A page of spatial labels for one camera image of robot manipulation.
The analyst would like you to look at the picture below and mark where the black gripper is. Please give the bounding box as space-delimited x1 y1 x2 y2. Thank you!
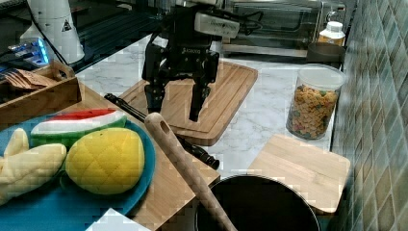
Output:
142 5 219 122

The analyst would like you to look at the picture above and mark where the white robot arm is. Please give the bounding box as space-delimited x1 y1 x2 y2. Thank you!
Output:
23 0 219 121

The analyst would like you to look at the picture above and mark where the wooden cutting board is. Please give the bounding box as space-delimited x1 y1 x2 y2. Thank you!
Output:
117 60 259 147

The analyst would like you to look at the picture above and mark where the yellow pineapple toy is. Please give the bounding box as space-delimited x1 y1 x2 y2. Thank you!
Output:
65 128 145 195

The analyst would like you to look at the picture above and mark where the stainless toaster oven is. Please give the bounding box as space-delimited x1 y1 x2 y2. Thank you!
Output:
222 0 346 58

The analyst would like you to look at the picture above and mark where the watermelon slice toy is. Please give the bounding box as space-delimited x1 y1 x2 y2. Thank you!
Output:
31 109 127 147

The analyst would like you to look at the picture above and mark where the black pot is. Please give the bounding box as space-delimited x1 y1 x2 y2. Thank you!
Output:
212 175 320 231

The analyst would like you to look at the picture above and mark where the wooden organizer tray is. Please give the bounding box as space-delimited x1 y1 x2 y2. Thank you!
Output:
0 61 82 130

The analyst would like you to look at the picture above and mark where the spice bottle white cap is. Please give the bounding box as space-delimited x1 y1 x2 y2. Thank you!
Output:
318 21 345 46

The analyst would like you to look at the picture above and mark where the teal container bamboo lid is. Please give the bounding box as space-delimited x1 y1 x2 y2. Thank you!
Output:
247 135 350 214

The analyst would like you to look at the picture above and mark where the blue plate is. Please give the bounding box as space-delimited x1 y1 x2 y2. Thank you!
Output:
0 121 156 231

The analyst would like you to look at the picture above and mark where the cream plush toy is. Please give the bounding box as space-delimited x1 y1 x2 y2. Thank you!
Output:
0 128 66 206

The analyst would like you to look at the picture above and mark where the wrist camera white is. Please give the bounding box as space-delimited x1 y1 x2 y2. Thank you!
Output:
194 13 240 39

